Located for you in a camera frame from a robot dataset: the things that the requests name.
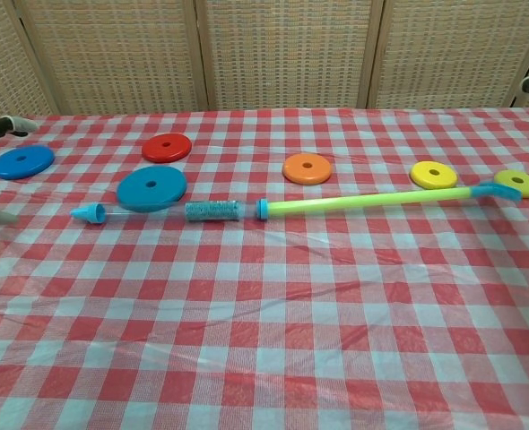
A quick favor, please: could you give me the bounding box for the large teal plastic disc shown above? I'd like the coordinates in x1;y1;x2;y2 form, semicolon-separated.
116;165;188;213

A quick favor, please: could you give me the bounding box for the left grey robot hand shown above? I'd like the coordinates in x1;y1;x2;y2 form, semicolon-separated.
0;115;39;226

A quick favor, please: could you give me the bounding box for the red plastic disc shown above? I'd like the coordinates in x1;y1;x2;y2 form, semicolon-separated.
141;133;193;163

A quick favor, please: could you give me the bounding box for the red white checkered tablecloth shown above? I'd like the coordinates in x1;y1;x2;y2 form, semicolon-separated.
0;106;529;430

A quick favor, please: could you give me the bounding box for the orange plastic disc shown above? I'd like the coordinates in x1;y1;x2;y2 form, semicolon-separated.
282;152;333;185

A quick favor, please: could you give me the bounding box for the yellow plastic disc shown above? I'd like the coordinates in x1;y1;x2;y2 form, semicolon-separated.
409;160;459;191

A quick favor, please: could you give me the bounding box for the blue plastic disc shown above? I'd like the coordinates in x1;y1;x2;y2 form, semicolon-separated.
0;144;56;181

